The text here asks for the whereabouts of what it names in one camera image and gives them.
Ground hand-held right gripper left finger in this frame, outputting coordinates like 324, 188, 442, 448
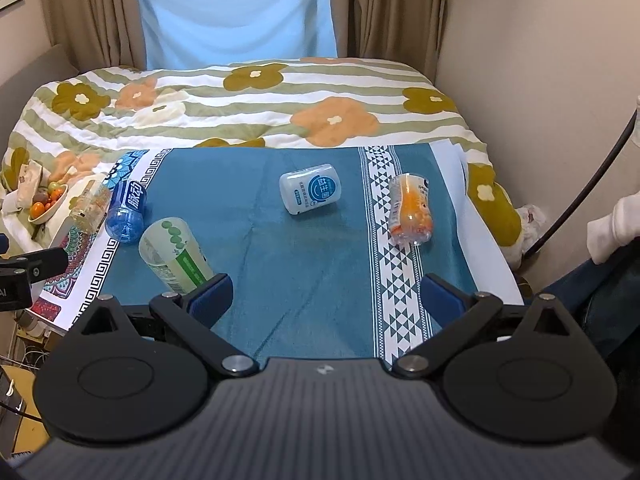
70, 274, 259, 379

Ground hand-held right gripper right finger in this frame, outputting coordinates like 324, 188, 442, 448
392, 273, 576, 379

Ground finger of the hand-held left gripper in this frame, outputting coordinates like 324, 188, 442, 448
0, 247, 69, 286

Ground patterned mandala cloth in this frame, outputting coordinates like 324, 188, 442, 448
32, 148, 174, 334

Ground green label clear plastic bottle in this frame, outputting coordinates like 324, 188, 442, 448
138, 217, 216, 295

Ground bowl of small fruits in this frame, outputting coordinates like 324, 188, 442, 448
27, 183, 69, 224

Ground clear glass jar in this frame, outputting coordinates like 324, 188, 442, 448
69, 180, 114, 236

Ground beige printed pouch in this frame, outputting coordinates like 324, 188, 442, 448
1, 159, 45, 212

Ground orange clear plastic bottle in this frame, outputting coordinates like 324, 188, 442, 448
388, 172, 434, 247

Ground blue table cloth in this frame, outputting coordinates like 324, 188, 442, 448
99, 142, 526, 367

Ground blue plastic bottle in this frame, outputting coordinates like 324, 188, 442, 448
104, 177, 151, 246

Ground wooden furniture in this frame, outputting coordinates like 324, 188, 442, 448
0, 364, 49, 457

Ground white blue label container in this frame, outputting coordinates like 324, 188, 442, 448
278, 163, 342, 217

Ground person's blue jeans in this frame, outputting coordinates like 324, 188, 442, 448
537, 246, 640, 362

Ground grey headboard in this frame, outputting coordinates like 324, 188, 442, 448
0, 43, 81, 127

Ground floral striped blanket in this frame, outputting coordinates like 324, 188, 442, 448
0, 57, 524, 262

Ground beige curtain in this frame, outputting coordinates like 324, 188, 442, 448
37, 0, 149, 79
330, 0, 449, 87

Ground blue window blind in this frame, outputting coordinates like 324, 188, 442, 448
137, 0, 339, 69

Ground black cable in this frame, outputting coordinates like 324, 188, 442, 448
520, 107, 640, 262

